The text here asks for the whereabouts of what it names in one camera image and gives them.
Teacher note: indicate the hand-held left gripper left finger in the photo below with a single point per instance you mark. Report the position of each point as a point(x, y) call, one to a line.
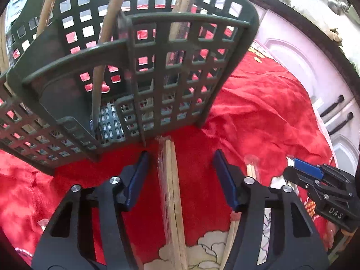
point(137, 180)

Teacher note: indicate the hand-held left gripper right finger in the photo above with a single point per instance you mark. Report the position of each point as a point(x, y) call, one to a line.
point(226, 180)

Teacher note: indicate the wooden chopstick pair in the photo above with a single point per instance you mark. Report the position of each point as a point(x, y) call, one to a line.
point(172, 202)
point(251, 170)
point(49, 8)
point(184, 11)
point(111, 25)
point(3, 47)

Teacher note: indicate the ginger roots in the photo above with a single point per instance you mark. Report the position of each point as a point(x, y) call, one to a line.
point(335, 34)

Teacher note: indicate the red floral tablecloth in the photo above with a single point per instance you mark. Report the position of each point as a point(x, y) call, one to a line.
point(261, 112)

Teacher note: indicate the dark green utensil basket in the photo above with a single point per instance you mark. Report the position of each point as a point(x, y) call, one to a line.
point(157, 70)

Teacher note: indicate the black countertop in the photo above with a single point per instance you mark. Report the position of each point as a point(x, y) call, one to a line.
point(303, 19)

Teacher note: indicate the white base cabinets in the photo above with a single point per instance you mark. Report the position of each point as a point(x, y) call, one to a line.
point(295, 62)

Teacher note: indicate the person's right hand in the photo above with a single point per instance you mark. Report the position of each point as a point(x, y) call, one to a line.
point(332, 233)

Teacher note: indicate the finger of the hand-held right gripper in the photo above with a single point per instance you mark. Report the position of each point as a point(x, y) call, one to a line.
point(306, 166)
point(298, 178)

